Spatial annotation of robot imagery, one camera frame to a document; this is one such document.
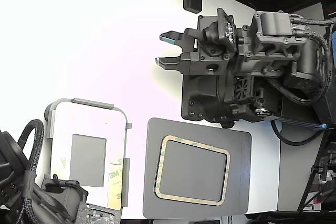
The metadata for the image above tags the grey cylindrical module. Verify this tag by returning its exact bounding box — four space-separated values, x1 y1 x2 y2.
40 174 89 223

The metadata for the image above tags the grey printed gripper body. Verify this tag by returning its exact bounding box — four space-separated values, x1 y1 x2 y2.
195 10 311 77

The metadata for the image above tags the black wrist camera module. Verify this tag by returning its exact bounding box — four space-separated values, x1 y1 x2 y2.
201 8 238 51

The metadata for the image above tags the white panel with window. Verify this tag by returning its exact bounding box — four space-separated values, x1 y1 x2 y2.
51 102 127 209

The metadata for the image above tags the smooth black cable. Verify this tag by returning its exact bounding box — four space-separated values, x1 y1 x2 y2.
270 119 326 146

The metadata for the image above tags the black metal stand frame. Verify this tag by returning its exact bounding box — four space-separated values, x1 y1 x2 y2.
296 129 336 213

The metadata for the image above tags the black braided cable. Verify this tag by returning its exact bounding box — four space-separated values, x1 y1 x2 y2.
288 15 336 29
267 31 333 104

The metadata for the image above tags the grey printed fixture stand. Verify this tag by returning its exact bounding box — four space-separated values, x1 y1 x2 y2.
44 98 132 209

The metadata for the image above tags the braided cable loop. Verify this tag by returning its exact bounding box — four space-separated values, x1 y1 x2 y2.
17 119 45 183

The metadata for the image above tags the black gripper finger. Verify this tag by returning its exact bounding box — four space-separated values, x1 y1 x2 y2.
159 28 199 53
154 51 197 76

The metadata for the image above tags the dark circuit board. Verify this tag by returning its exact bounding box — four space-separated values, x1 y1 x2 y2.
76 202 123 224

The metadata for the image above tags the white side panel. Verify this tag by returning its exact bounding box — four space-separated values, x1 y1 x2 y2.
278 123 326 208

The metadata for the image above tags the grey flat tray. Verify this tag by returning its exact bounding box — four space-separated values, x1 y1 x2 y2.
141 117 253 220

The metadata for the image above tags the tan 3M protective liner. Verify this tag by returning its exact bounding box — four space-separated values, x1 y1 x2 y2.
51 102 126 208

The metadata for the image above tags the tan 3M tape frame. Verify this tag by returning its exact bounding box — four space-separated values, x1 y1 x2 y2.
154 134 231 207

